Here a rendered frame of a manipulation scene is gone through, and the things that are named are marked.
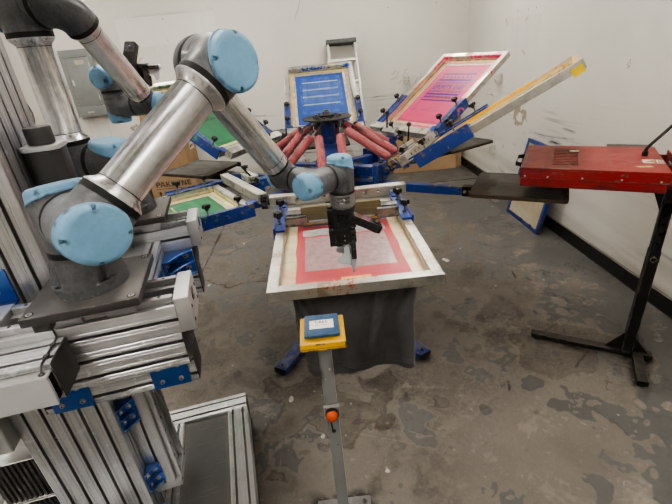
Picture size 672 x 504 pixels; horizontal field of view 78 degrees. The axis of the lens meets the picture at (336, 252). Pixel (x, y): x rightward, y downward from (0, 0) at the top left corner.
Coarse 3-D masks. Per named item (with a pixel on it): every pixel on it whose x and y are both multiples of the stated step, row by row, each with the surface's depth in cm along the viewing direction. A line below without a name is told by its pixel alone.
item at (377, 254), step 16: (384, 224) 184; (368, 240) 171; (384, 240) 169; (368, 256) 158; (384, 256) 157; (400, 256) 156; (352, 272) 148; (368, 272) 147; (384, 272) 146; (400, 272) 145
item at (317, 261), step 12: (300, 228) 188; (312, 228) 187; (300, 240) 177; (312, 240) 175; (324, 240) 174; (300, 252) 166; (312, 252) 165; (324, 252) 164; (336, 252) 163; (300, 264) 157; (312, 264) 156; (324, 264) 155; (336, 264) 154; (300, 276) 148; (312, 276) 148; (324, 276) 147; (336, 276) 146
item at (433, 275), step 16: (288, 208) 204; (416, 240) 159; (272, 256) 157; (432, 256) 146; (272, 272) 146; (416, 272) 137; (432, 272) 136; (272, 288) 136; (288, 288) 135; (304, 288) 134; (320, 288) 134; (336, 288) 134; (352, 288) 135; (368, 288) 135; (384, 288) 136; (400, 288) 136
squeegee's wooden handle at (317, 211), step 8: (360, 200) 184; (368, 200) 184; (376, 200) 183; (304, 208) 183; (312, 208) 183; (320, 208) 183; (360, 208) 184; (368, 208) 185; (376, 208) 185; (312, 216) 185; (320, 216) 185
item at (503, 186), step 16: (480, 176) 236; (496, 176) 234; (512, 176) 231; (432, 192) 239; (448, 192) 234; (464, 192) 230; (480, 192) 212; (496, 192) 210; (512, 192) 208; (528, 192) 206; (544, 192) 205; (560, 192) 203
